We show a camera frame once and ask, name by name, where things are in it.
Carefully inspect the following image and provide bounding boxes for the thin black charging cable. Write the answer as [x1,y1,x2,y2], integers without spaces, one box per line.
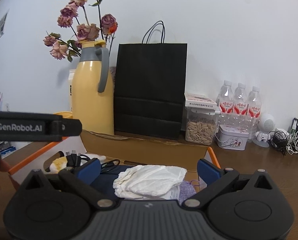
[64,149,121,174]

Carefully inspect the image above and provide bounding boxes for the navy zipper pouch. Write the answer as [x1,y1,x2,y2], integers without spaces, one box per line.
[90,165,132,200]

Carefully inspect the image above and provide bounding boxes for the yellow white plush toy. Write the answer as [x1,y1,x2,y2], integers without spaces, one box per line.
[44,154,107,175]

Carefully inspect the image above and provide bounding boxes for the purple knit pouch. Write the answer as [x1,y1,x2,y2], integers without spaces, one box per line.
[178,180,200,205]

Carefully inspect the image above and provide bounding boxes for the white tissue paper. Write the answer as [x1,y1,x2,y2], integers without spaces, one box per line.
[113,165,187,200]

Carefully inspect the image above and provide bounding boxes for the white cotton swab jar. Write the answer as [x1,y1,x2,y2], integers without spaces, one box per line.
[161,185,180,200]

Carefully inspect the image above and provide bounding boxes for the red cardboard box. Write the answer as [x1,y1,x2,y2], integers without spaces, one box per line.
[5,131,220,184]

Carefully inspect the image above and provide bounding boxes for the white tin box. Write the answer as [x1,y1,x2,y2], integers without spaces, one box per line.
[215,125,249,151]

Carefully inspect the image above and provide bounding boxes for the clear seed container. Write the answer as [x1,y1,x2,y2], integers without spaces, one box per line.
[185,107,221,146]

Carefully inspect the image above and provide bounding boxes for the yellow mug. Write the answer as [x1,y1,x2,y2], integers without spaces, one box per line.
[54,111,73,119]

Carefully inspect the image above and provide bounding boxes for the yellow thermos jug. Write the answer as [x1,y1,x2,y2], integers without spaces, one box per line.
[72,40,114,135]

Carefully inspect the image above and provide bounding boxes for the white robot figurine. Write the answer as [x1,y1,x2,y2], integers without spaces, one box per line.
[252,113,275,148]

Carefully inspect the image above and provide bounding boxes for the water bottle left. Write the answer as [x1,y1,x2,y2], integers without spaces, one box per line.
[216,80,234,127]

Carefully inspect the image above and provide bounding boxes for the water bottle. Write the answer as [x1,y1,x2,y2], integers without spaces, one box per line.
[233,83,248,128]
[247,86,262,142]
[216,80,234,127]

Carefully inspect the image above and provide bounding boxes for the water bottle middle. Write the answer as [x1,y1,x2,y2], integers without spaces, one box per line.
[233,83,248,128]

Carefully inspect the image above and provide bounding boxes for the white milk carton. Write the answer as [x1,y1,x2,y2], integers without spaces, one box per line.
[68,69,76,111]

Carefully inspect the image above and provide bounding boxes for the small white box on container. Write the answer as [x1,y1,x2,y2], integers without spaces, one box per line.
[185,93,217,109]

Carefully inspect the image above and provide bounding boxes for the water bottle right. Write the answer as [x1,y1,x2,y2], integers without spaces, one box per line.
[247,86,262,142]

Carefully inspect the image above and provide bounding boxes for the black paper bag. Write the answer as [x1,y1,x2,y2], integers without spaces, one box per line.
[114,21,188,140]

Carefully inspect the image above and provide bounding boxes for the dried pink rose bouquet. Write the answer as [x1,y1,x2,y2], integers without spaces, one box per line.
[43,0,118,62]

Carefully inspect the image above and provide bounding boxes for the tangled cables pile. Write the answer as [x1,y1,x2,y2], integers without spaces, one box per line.
[267,117,298,156]

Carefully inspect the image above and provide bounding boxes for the wall poster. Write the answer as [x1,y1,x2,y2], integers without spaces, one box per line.
[0,10,9,38]

